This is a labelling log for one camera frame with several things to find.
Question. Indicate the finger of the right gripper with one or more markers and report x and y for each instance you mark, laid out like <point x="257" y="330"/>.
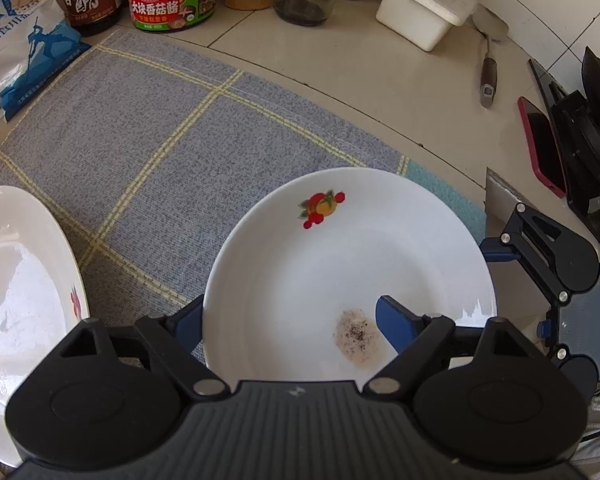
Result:
<point x="560" y="262"/>
<point x="578" y="368"/>

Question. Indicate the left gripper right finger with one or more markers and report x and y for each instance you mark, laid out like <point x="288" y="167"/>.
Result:
<point x="484" y="396"/>

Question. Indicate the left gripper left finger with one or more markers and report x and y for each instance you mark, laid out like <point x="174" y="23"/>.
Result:
<point x="109" y="395"/>

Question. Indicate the white plate with fruit print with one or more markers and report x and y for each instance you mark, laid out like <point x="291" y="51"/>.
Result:
<point x="293" y="292"/>

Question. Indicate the red cased smartphone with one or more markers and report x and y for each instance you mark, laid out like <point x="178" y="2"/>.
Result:
<point x="542" y="147"/>

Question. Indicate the grey checked table mat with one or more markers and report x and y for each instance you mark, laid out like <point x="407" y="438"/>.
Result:
<point x="148" y="154"/>

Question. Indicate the white plastic lidded box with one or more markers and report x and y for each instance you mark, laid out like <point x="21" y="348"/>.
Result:
<point x="424" y="22"/>

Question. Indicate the blue white salt bag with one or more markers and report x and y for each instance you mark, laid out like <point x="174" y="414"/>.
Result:
<point x="36" y="43"/>

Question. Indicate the metal spatula with handle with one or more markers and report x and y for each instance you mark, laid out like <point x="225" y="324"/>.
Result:
<point x="493" y="29"/>

